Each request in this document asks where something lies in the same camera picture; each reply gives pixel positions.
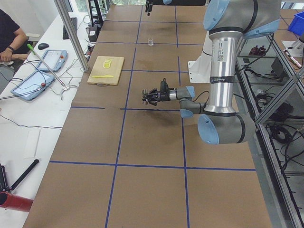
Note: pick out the green handled reacher grabber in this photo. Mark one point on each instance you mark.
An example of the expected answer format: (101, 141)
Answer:
(43, 66)

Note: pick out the red cylinder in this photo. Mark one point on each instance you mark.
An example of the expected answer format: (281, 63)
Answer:
(15, 202)

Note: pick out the blue storage bin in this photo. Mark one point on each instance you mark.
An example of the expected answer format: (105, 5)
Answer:
(297, 24)

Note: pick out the near teach pendant tablet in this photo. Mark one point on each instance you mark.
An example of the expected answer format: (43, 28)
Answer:
(33, 85)

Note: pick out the aluminium frame post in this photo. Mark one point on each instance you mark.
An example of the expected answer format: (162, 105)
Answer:
(62, 9)

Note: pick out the black computer mouse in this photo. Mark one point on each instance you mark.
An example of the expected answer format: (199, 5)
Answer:
(43, 46)

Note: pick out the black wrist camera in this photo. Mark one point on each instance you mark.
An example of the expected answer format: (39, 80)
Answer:
(164, 88)

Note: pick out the clear glass cup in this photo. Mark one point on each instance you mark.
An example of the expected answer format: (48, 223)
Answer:
(150, 42)

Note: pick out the seated person black shirt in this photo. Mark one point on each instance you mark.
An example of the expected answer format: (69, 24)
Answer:
(13, 40)

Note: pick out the wooden cutting board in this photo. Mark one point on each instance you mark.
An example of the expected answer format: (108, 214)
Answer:
(114, 69)

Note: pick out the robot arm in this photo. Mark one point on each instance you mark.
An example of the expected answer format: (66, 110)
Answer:
(226, 21)

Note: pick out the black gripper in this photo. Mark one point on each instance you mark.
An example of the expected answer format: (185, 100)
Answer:
(164, 96)
(148, 7)

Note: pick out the steel jigger measuring cup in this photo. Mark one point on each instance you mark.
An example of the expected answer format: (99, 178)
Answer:
(145, 93)

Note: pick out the front lemon slice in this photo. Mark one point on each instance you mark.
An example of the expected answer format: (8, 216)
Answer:
(106, 65)

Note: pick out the teach pendant tablet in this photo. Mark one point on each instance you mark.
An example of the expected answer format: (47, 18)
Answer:
(55, 59)
(33, 85)

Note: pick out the black box with label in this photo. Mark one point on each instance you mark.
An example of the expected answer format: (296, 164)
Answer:
(93, 33)

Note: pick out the far teach pendant tablet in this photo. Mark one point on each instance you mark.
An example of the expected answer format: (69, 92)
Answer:
(55, 59)

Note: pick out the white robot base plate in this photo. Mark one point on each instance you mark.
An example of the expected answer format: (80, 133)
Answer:
(200, 70)

